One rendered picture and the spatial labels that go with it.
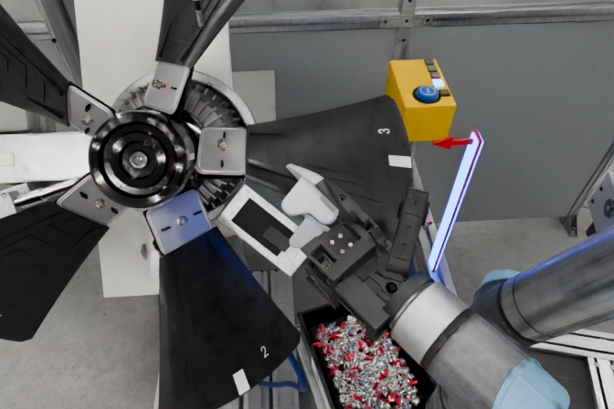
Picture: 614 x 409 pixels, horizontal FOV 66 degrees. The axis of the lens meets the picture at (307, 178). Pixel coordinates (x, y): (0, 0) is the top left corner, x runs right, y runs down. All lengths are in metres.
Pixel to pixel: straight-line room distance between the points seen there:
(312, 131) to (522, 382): 0.40
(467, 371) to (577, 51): 1.31
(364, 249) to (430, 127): 0.50
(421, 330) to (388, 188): 0.23
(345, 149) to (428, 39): 0.82
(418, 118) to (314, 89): 0.59
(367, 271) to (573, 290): 0.19
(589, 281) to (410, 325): 0.16
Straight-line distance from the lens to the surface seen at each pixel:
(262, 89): 1.30
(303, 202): 0.53
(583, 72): 1.72
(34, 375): 1.96
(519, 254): 2.14
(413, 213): 0.54
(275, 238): 0.75
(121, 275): 0.95
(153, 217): 0.65
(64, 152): 0.81
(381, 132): 0.68
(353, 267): 0.50
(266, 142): 0.65
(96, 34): 0.93
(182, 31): 0.65
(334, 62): 1.41
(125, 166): 0.62
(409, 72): 1.00
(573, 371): 1.71
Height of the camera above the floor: 1.62
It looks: 47 degrees down
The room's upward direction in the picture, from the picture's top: straight up
